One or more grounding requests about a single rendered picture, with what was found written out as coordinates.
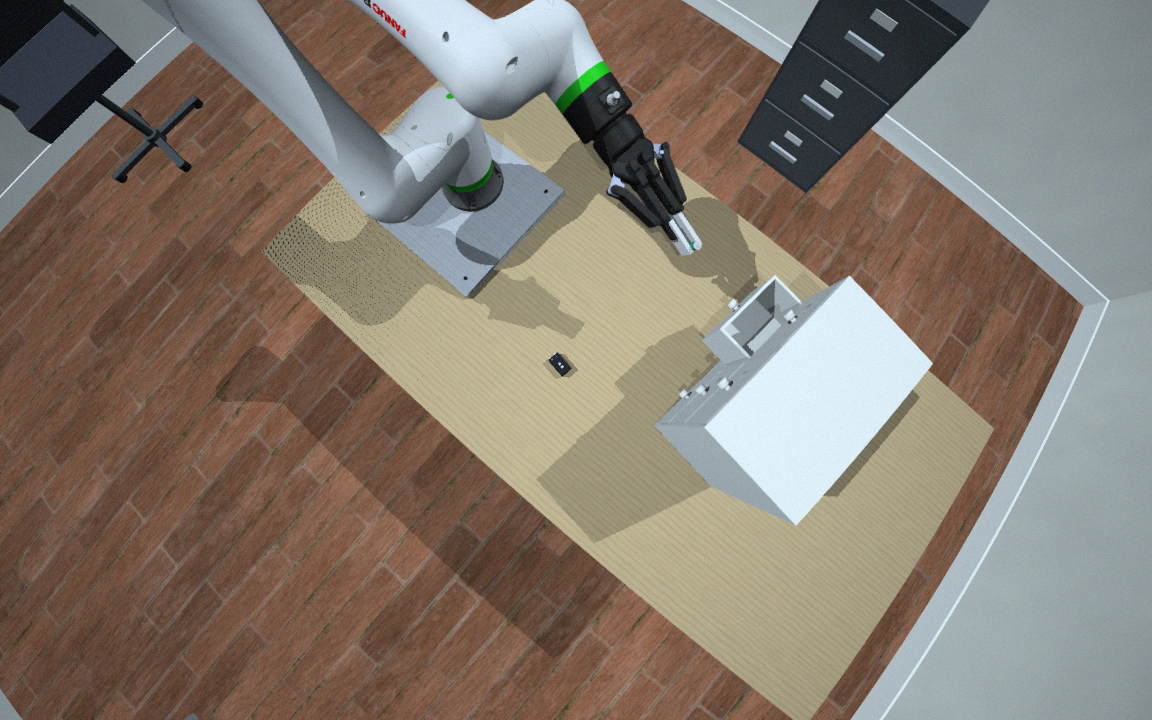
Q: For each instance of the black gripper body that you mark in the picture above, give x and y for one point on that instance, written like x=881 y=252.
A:
x=611 y=147

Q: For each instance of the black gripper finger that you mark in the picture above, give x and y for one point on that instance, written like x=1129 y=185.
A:
x=652 y=214
x=669 y=191

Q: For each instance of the white chest of drawers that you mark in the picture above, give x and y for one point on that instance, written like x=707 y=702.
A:
x=790 y=432

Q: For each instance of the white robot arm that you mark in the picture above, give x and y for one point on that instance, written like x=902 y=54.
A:
x=491 y=68

